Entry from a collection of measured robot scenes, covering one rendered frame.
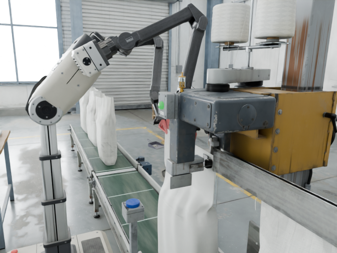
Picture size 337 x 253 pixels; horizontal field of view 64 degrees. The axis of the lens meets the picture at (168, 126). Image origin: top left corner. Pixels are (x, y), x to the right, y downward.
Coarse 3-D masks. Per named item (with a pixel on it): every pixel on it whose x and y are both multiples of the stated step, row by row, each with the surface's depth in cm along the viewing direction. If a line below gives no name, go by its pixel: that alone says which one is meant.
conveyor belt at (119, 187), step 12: (108, 180) 250; (120, 180) 251; (132, 180) 251; (144, 180) 252; (108, 192) 227; (120, 192) 227; (132, 192) 228; (144, 192) 228; (120, 204) 208; (144, 204) 208; (156, 204) 209; (120, 216) 192; (144, 216) 192; (156, 216) 192; (144, 228) 178; (156, 228) 178; (144, 240) 166; (156, 240) 166; (144, 252) 155; (156, 252) 155
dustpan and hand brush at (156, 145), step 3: (159, 138) 511; (162, 141) 502; (150, 144) 488; (153, 144) 494; (156, 144) 497; (159, 144) 493; (153, 147) 474; (156, 147) 479; (159, 147) 480; (162, 147) 480
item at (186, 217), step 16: (192, 176) 127; (208, 176) 114; (160, 192) 143; (176, 192) 130; (192, 192) 125; (208, 192) 115; (160, 208) 142; (176, 208) 124; (192, 208) 117; (208, 208) 115; (160, 224) 142; (176, 224) 124; (192, 224) 115; (208, 224) 115; (160, 240) 143; (176, 240) 125; (192, 240) 116; (208, 240) 117
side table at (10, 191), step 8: (8, 136) 261; (0, 144) 229; (0, 152) 212; (8, 152) 275; (8, 160) 277; (8, 168) 278; (8, 176) 280; (8, 184) 282; (8, 192) 264; (8, 200) 252; (0, 208) 208; (0, 216) 207; (0, 224) 208; (0, 232) 209; (0, 240) 210; (0, 248) 212
